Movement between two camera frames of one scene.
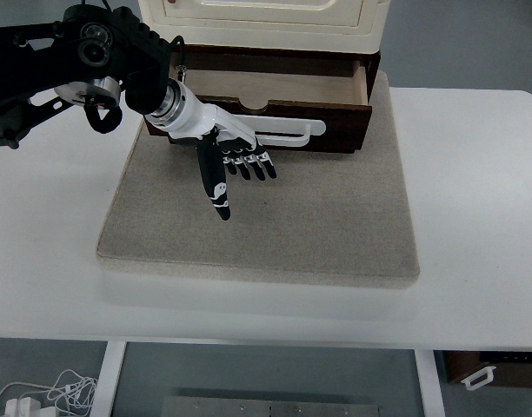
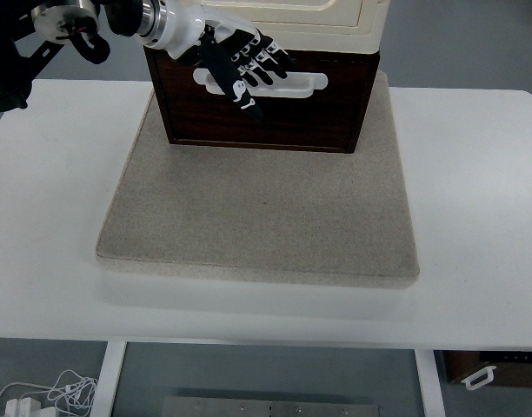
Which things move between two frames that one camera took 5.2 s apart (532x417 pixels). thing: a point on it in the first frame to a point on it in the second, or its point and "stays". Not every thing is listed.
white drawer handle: (283, 125) to (295, 85)
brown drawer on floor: (478, 368) stays
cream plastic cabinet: (350, 26) stays
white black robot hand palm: (181, 112) to (194, 34)
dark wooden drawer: (301, 107) stays
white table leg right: (431, 384) stays
